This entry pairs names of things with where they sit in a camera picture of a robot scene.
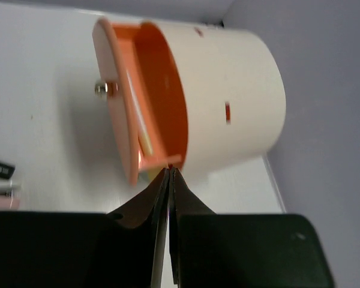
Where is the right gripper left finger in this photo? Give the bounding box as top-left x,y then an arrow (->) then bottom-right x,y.
0,169 -> 170,287

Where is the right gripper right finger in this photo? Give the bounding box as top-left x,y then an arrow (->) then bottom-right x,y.
169,168 -> 335,287

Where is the white marker pale yellow cap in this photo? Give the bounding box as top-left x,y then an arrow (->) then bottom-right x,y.
127,71 -> 154,156

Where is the cream cylindrical drawer container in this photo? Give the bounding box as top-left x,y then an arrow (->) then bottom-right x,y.
135,22 -> 286,179

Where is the orange container drawer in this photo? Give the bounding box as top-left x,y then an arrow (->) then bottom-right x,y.
92,17 -> 188,185

